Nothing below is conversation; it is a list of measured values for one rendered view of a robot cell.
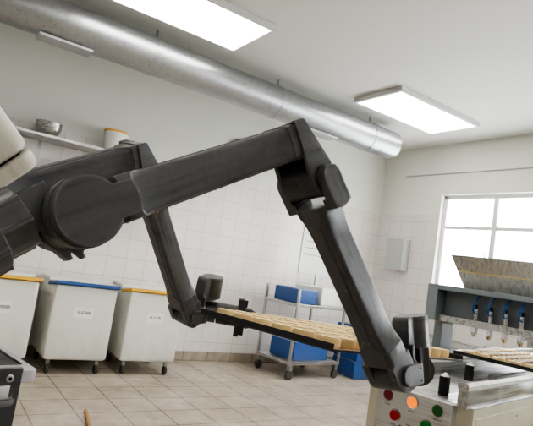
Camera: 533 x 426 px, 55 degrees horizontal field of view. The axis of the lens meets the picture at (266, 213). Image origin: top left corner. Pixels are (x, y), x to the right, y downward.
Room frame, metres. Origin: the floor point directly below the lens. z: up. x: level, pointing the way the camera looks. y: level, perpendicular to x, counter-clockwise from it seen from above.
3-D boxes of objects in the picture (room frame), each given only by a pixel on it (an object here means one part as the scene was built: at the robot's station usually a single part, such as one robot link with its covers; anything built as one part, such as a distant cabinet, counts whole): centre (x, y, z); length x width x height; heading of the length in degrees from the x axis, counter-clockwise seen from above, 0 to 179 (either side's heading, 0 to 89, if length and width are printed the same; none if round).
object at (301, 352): (5.90, -0.60, 0.29); 0.56 x 0.38 x 0.20; 131
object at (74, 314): (4.61, 1.54, 0.39); 0.64 x 0.54 x 0.77; 33
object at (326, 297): (6.01, -0.74, 0.90); 0.44 x 0.36 x 0.20; 42
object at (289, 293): (5.75, -0.46, 0.88); 0.40 x 0.30 x 0.16; 37
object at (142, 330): (4.97, 1.00, 0.39); 0.64 x 0.54 x 0.77; 31
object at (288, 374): (5.90, -0.61, 0.57); 0.84 x 0.55 x 1.13; 130
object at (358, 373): (6.36, -1.43, 0.10); 0.60 x 0.40 x 0.20; 121
